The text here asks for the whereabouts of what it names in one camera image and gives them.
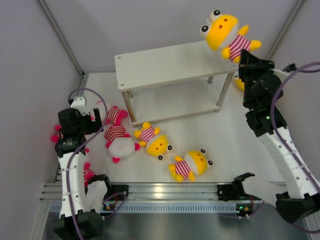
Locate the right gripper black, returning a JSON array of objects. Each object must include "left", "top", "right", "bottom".
[{"left": 238, "top": 50, "right": 275, "bottom": 108}]

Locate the yellow frog plush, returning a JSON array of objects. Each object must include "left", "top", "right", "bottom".
[
  {"left": 133, "top": 122, "right": 173, "bottom": 161},
  {"left": 233, "top": 72, "right": 245, "bottom": 91},
  {"left": 200, "top": 9, "right": 262, "bottom": 63},
  {"left": 168, "top": 149, "right": 214, "bottom": 183}
]

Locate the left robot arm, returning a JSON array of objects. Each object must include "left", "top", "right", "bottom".
[{"left": 53, "top": 108, "right": 113, "bottom": 240}]

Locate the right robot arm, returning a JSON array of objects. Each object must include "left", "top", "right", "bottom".
[{"left": 232, "top": 50, "right": 320, "bottom": 224}]

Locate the pink plush near shelf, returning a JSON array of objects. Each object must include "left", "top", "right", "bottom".
[{"left": 93, "top": 100, "right": 129, "bottom": 126}]

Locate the white two-tier shelf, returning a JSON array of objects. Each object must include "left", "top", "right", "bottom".
[{"left": 114, "top": 41, "right": 238, "bottom": 126}]

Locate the pink plush face down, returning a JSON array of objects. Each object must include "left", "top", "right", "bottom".
[{"left": 104, "top": 125, "right": 141, "bottom": 164}]

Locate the pink plush far left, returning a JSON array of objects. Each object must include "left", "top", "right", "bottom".
[{"left": 50, "top": 125, "right": 64, "bottom": 143}]

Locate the pink plush with glasses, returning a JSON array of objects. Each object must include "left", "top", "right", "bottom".
[{"left": 83, "top": 161, "right": 96, "bottom": 189}]

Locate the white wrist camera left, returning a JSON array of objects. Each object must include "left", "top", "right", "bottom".
[{"left": 69, "top": 96, "right": 90, "bottom": 113}]

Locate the aluminium rail frame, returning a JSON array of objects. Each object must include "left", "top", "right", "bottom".
[{"left": 39, "top": 181, "right": 311, "bottom": 202}]

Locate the perforated cable duct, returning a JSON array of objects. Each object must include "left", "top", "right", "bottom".
[{"left": 49, "top": 201, "right": 263, "bottom": 214}]

